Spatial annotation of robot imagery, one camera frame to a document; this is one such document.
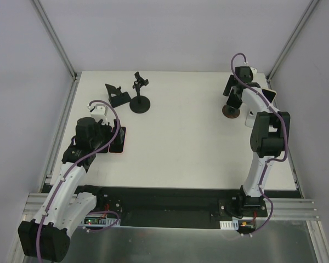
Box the pink-case phone front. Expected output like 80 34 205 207
109 137 125 153

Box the pink-case phone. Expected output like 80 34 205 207
262 88 277 104
109 137 125 153

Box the silver-edged phone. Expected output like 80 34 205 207
226 93 242 109

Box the black folding phone stand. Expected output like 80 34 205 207
105 83 131 108

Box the black round-base phone stand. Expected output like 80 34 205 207
129 72 151 114

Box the black phone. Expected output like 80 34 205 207
95 147 109 153

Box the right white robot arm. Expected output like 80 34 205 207
222 66 291 216

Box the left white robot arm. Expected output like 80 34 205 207
18 117 121 262

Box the brown round-base phone stand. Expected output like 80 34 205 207
222 105 240 119

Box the right pink-case phone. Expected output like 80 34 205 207
262 88 277 104

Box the white phone stand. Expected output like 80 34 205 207
245 111 256 128

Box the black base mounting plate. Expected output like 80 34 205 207
42 183 302 230

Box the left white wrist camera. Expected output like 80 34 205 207
88 104 108 125

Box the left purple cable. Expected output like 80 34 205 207
36 100 121 261

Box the purple cable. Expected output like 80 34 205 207
230 53 290 238
36 100 121 261

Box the right aluminium table rail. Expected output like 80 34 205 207
264 76 302 192

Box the left white cable duct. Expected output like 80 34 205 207
82 215 121 227

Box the white cable duct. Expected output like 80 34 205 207
219 220 239 231
82 215 121 227

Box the right aluminium frame post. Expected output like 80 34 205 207
266 0 321 83

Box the aluminium frame post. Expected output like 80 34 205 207
30 0 77 79
266 0 321 83

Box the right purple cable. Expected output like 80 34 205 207
230 53 290 238

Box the right white cable duct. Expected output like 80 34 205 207
219 220 239 231

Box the left aluminium frame post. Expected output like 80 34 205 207
30 0 77 79

